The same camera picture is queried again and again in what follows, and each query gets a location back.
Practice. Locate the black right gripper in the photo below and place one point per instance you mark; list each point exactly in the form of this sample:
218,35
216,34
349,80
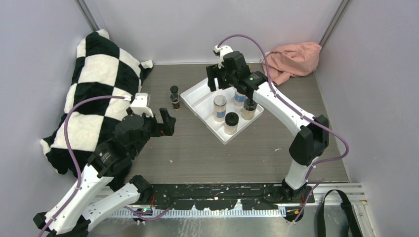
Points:
214,71

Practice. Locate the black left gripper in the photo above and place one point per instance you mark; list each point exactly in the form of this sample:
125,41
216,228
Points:
166,128

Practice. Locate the silver lid jar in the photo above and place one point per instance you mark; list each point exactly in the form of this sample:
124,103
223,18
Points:
239,99
219,112

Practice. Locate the small dark bottle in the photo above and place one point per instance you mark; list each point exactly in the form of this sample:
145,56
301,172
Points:
174,97
174,89

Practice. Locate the black cap jar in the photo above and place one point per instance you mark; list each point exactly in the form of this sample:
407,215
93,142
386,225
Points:
231,123
248,109

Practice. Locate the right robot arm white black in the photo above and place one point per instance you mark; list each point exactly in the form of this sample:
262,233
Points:
310,139

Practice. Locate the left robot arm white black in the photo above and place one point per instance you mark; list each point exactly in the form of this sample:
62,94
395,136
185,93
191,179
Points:
100,191

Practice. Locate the white divided plastic tray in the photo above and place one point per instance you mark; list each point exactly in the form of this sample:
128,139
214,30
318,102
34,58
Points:
199,99

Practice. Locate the pink cloth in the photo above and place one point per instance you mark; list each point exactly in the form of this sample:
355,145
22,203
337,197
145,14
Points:
292,60

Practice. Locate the black white checkered blanket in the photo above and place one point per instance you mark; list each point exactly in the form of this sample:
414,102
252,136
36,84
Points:
103,74

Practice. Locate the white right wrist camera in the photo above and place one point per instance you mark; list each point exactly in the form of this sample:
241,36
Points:
221,51

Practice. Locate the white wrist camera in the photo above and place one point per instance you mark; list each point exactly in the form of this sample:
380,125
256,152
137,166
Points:
140,105
221,51

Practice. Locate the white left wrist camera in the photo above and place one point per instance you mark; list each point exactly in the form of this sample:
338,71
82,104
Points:
140,105

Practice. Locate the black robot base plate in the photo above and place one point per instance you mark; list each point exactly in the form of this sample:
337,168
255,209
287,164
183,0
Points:
218,196

